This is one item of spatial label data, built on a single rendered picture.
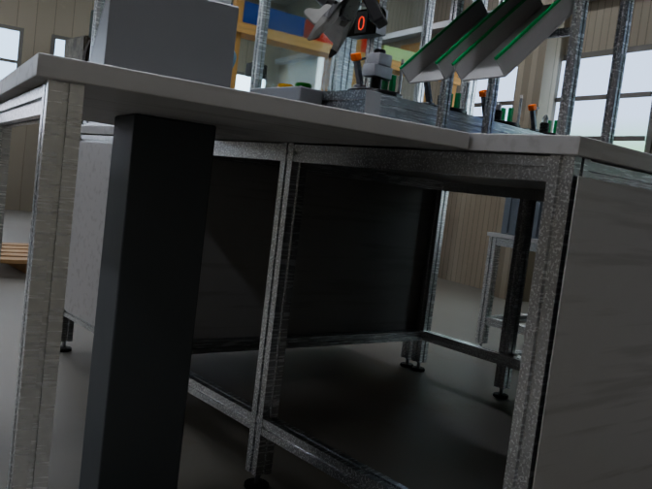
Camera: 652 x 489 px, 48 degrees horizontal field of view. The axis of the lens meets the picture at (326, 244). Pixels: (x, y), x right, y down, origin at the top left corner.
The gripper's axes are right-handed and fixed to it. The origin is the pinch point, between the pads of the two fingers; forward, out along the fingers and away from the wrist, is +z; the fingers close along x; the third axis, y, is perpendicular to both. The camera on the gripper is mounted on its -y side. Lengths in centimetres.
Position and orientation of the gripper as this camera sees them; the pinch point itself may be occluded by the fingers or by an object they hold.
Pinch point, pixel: (321, 51)
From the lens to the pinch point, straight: 159.8
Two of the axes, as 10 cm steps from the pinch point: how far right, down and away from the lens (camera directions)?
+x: -2.9, 0.1, -9.6
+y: -8.0, -5.4, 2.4
